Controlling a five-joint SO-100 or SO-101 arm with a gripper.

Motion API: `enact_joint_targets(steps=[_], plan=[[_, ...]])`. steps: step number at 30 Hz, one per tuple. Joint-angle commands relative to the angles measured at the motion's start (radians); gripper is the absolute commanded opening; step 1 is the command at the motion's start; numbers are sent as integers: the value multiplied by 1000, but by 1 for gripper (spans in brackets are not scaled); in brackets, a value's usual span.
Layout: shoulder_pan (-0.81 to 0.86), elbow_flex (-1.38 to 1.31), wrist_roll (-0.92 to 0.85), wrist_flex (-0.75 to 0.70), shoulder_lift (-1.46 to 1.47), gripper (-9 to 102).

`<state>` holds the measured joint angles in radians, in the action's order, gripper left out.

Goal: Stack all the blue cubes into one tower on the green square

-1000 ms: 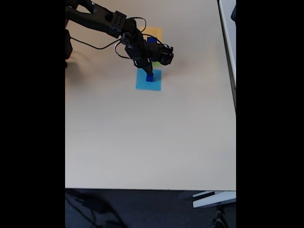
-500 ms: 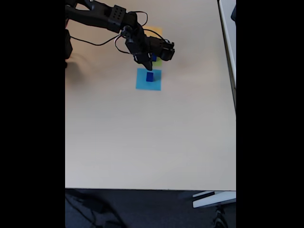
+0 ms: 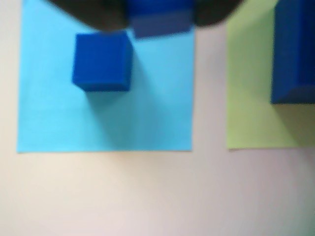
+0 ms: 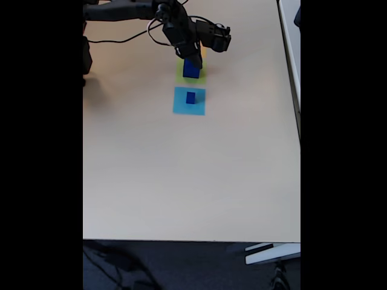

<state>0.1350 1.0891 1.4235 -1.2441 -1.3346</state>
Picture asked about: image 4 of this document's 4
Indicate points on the dark object on desk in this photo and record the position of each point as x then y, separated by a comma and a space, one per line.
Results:
298, 16

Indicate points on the orange paper square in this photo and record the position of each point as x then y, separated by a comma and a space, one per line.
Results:
204, 52

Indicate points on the small blue cube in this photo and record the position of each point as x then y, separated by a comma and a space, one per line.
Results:
190, 98

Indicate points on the large blue cube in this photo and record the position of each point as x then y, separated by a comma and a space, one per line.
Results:
190, 72

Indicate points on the light blue paper square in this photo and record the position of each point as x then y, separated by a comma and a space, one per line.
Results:
181, 105

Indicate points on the green paper square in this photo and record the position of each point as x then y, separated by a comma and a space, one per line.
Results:
204, 78

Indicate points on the white neighbouring desk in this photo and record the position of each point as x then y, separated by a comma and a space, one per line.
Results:
291, 45

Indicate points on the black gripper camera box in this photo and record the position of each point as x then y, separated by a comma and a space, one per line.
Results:
216, 37

